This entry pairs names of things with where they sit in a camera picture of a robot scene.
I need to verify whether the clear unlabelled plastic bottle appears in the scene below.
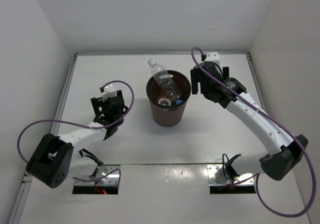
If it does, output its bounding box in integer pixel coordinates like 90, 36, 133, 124
147, 59, 182, 104

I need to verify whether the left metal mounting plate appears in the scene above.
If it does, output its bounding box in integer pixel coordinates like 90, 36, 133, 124
73, 165, 121, 186

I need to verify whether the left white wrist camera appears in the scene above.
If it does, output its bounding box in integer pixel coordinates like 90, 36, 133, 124
99, 83, 117, 101

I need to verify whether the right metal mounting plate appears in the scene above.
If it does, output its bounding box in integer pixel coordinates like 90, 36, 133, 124
207, 164, 254, 187

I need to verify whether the clear bottle white blue label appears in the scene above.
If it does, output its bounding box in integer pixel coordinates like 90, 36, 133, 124
158, 98, 171, 106

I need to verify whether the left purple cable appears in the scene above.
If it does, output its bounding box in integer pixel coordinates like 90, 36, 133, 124
16, 80, 136, 185

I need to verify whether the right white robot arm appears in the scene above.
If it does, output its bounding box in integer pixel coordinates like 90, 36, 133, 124
190, 61, 302, 181

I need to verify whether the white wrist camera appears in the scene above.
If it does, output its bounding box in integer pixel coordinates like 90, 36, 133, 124
201, 51, 221, 66
99, 83, 117, 101

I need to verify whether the purple cable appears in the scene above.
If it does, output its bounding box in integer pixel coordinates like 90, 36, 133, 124
190, 46, 317, 218
16, 80, 136, 185

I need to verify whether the brown plastic bin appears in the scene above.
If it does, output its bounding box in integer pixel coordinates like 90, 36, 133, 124
146, 70, 192, 127

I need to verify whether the orange juice bottle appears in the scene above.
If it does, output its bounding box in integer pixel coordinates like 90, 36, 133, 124
156, 91, 166, 103

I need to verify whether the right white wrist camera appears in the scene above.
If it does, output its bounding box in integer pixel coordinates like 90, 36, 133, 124
201, 51, 221, 66

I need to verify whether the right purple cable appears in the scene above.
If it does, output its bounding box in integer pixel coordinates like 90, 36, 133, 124
190, 46, 317, 218

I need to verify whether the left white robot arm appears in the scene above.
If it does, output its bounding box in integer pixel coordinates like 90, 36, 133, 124
26, 90, 128, 189

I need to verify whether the metal mounting plate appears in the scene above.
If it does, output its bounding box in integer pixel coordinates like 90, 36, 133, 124
73, 165, 121, 186
207, 164, 254, 187

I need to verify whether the left aluminium rail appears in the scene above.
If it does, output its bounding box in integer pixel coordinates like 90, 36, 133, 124
8, 53, 78, 224

